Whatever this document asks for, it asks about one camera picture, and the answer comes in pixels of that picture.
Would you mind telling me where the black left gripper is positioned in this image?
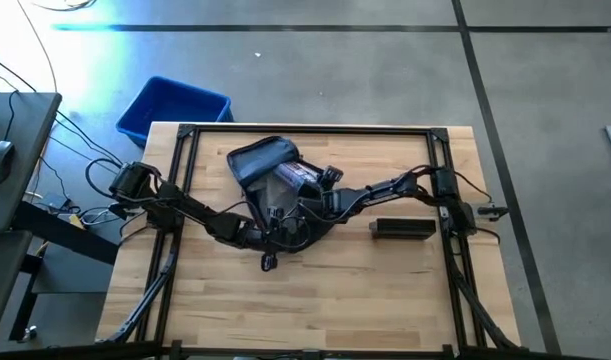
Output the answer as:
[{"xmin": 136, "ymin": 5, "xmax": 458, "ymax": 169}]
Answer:
[{"xmin": 254, "ymin": 203, "xmax": 301, "ymax": 254}]

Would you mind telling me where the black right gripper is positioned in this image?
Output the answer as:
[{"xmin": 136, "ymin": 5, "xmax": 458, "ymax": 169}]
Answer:
[{"xmin": 292, "ymin": 187, "xmax": 354, "ymax": 217}]

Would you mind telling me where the dark blue backpack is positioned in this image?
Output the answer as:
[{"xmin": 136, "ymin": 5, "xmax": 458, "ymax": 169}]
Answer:
[{"xmin": 226, "ymin": 135, "xmax": 336, "ymax": 254}]

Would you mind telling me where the black slotted case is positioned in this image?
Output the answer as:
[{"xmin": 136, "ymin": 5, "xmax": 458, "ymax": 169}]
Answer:
[{"xmin": 368, "ymin": 217, "xmax": 437, "ymax": 241}]

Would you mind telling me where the blue plastic bin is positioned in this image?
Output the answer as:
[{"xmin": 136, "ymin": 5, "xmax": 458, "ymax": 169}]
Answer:
[{"xmin": 115, "ymin": 75, "xmax": 235, "ymax": 150}]

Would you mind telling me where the black clamp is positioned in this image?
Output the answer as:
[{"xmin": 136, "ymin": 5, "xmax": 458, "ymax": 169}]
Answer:
[{"xmin": 477, "ymin": 203, "xmax": 510, "ymax": 222}]

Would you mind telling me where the low black desk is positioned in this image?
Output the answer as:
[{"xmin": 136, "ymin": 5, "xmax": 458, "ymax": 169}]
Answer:
[{"xmin": 0, "ymin": 229, "xmax": 34, "ymax": 351}]

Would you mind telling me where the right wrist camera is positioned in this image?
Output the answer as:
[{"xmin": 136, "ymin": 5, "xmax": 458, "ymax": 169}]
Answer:
[{"xmin": 320, "ymin": 165, "xmax": 345, "ymax": 185}]

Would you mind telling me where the black aluminium table frame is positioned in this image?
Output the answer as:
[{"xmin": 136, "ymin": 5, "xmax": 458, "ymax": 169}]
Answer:
[{"xmin": 94, "ymin": 123, "xmax": 524, "ymax": 360}]

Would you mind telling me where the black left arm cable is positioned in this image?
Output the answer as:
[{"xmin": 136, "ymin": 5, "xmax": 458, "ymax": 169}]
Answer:
[{"xmin": 84, "ymin": 157, "xmax": 136, "ymax": 201}]

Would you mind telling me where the black floor cable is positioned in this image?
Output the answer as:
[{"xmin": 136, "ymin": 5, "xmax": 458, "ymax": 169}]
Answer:
[{"xmin": 0, "ymin": 47, "xmax": 139, "ymax": 176}]

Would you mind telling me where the black desk leg frame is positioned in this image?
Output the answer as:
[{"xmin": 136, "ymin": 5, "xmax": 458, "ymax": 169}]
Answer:
[{"xmin": 7, "ymin": 199, "xmax": 121, "ymax": 344}]

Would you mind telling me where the thin grey floor cable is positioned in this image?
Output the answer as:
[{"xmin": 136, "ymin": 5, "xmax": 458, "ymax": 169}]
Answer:
[{"xmin": 15, "ymin": 0, "xmax": 59, "ymax": 94}]

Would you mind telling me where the black mouse cable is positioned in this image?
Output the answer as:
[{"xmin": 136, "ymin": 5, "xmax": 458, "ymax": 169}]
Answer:
[{"xmin": 3, "ymin": 89, "xmax": 19, "ymax": 144}]

